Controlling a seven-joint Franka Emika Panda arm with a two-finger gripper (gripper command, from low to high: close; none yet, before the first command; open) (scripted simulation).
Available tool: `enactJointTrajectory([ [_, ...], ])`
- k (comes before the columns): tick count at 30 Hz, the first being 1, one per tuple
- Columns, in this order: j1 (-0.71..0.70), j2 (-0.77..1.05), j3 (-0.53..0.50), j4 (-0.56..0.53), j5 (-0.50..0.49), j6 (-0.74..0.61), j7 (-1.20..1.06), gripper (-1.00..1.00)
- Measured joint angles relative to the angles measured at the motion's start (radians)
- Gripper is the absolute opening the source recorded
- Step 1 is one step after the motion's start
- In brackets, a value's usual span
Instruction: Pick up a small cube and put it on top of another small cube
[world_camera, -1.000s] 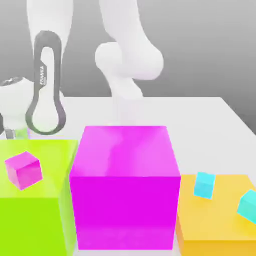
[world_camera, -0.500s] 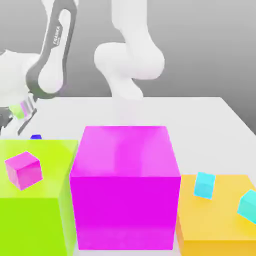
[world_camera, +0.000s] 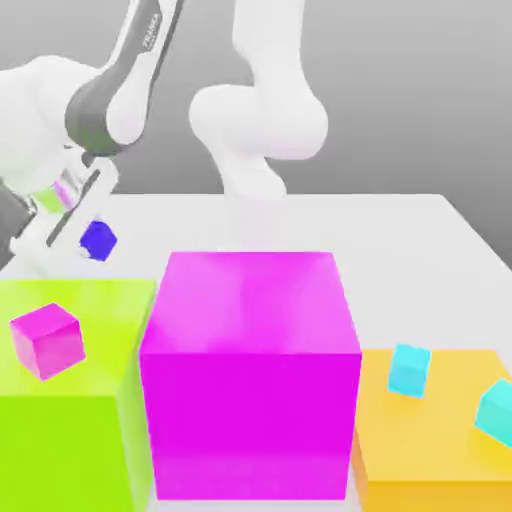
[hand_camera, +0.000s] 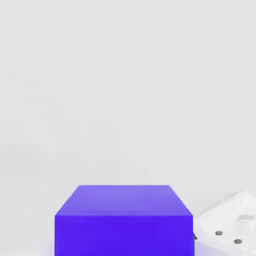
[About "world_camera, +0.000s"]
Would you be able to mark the small blue cube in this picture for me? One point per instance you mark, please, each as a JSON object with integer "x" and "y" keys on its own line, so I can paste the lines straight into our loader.
{"x": 98, "y": 240}

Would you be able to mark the small turquoise cube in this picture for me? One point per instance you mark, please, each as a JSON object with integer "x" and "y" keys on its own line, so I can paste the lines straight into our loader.
{"x": 496, "y": 412}

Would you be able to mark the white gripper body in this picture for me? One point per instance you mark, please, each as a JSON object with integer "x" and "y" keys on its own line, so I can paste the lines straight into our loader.
{"x": 66, "y": 226}

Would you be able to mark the small magenta cube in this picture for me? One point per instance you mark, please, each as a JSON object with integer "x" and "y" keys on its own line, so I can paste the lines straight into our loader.
{"x": 50, "y": 340}

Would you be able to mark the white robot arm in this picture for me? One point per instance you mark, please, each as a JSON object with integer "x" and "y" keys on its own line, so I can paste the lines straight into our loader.
{"x": 264, "y": 120}

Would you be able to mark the large magenta box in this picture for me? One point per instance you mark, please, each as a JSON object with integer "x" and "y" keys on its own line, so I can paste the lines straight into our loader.
{"x": 250, "y": 380}

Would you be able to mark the large lime green box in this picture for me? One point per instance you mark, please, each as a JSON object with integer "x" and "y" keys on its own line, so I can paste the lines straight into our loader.
{"x": 60, "y": 420}

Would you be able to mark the large orange box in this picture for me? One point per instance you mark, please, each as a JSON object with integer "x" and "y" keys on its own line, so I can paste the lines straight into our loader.
{"x": 432, "y": 440}

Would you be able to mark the small cyan cube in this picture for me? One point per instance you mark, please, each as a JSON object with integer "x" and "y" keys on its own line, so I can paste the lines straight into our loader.
{"x": 408, "y": 371}

